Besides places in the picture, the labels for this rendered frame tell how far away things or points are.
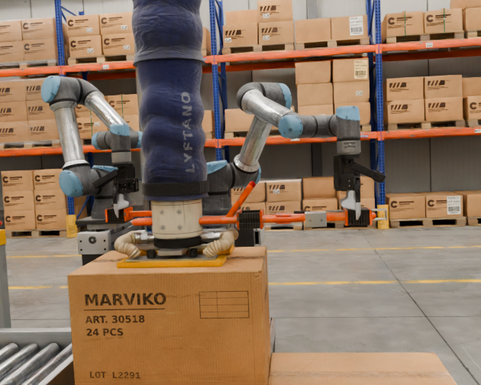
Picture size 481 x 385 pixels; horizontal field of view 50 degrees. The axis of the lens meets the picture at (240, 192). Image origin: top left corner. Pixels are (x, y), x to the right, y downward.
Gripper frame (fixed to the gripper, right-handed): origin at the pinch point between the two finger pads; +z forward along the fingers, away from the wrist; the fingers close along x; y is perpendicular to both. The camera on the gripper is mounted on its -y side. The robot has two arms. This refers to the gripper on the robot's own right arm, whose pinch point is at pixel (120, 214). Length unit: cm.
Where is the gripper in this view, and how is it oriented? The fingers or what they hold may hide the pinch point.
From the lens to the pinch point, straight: 212.1
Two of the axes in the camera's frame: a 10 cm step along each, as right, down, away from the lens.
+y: 9.9, -0.4, -1.2
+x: 1.2, -0.7, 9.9
